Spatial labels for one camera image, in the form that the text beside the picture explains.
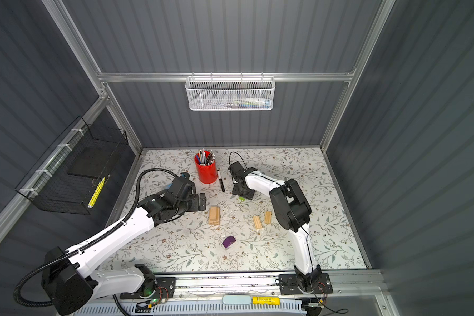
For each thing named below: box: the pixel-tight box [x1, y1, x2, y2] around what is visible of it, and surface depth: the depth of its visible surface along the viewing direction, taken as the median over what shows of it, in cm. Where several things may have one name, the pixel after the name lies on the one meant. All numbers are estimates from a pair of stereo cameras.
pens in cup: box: [194, 148, 216, 166], surface depth 101 cm
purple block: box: [222, 235, 237, 249], surface depth 86 cm
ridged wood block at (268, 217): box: [264, 210, 272, 224], surface depth 93 cm
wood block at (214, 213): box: [209, 206, 221, 226], surface depth 90 cm
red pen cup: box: [194, 150, 218, 184], surface depth 101 cm
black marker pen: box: [217, 169, 226, 193], surface depth 107 cm
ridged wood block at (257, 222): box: [252, 215, 263, 230], surface depth 91 cm
